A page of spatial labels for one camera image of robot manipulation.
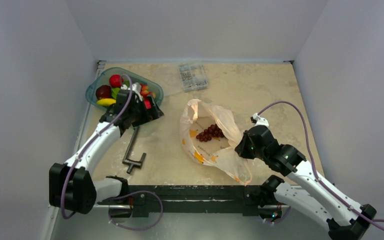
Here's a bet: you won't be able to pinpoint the black metal clamp tool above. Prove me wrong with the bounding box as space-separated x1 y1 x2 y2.
122 126 147 175

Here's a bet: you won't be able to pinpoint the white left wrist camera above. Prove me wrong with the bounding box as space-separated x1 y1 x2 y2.
121 82 144 102

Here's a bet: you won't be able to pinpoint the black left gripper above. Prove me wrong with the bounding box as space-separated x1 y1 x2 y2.
127 94 162 127

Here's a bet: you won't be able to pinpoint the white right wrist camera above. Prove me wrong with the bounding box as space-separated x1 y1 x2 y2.
250 112 270 128

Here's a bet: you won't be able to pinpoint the yellow fake banana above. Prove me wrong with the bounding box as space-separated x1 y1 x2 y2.
96 98 116 107

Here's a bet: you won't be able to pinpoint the dark purple fake grapes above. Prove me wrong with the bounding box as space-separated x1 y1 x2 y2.
195 124 225 142

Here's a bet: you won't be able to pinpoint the translucent orange plastic bag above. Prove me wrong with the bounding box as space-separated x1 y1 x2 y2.
179 98 253 186

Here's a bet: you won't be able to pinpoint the dark red fake apple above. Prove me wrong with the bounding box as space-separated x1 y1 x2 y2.
95 85 112 100

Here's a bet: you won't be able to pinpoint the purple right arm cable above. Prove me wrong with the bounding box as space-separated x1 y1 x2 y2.
257 100 384 237

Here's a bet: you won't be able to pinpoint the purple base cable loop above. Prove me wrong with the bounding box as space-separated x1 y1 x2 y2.
107 191 165 233

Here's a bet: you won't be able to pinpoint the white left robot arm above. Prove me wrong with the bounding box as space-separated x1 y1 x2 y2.
49 89 164 219

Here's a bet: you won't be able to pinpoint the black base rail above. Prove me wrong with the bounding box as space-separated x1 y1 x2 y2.
97 184 294 218

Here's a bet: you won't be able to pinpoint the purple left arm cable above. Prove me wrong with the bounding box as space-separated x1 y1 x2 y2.
60 73 134 221

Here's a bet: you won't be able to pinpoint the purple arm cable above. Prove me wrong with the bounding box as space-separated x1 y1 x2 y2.
257 100 384 237
60 73 134 221

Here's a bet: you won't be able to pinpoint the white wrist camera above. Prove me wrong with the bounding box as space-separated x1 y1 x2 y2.
121 82 144 102
250 112 270 128

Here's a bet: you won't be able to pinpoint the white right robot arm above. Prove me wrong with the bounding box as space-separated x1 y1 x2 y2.
235 125 377 240

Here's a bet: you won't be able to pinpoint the teal plastic tray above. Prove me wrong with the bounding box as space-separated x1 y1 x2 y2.
85 67 164 111

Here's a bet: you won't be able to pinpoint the red yellow fake cherry bunch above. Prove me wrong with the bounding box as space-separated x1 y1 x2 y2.
140 83 156 99

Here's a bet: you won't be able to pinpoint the clear screw organizer box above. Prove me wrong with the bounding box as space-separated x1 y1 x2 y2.
177 61 209 93

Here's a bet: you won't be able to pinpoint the green fake mango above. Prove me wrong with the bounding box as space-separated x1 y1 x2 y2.
111 87 120 99

